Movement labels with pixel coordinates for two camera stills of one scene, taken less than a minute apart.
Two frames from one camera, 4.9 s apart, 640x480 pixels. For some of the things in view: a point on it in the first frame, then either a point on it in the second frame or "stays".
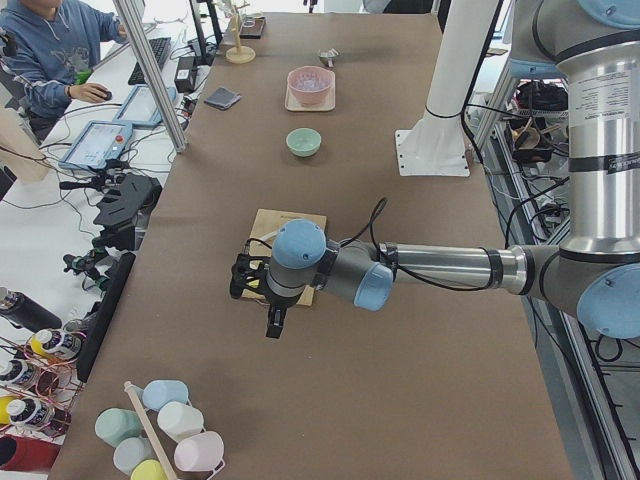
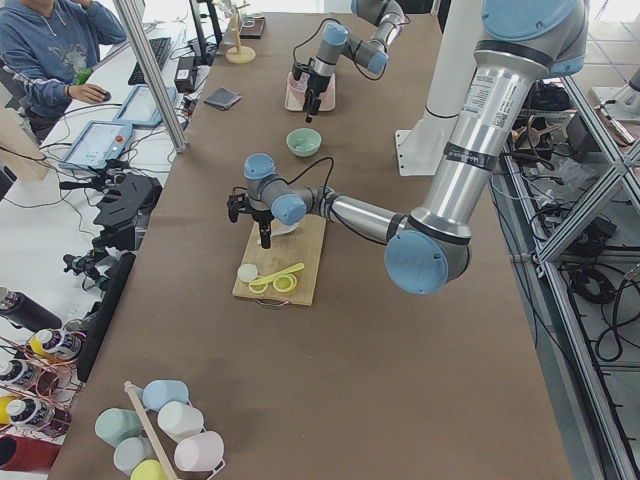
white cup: x=179 y=420 stays
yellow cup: x=148 y=469 stays
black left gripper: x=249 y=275 → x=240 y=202
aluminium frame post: x=149 y=70 stays
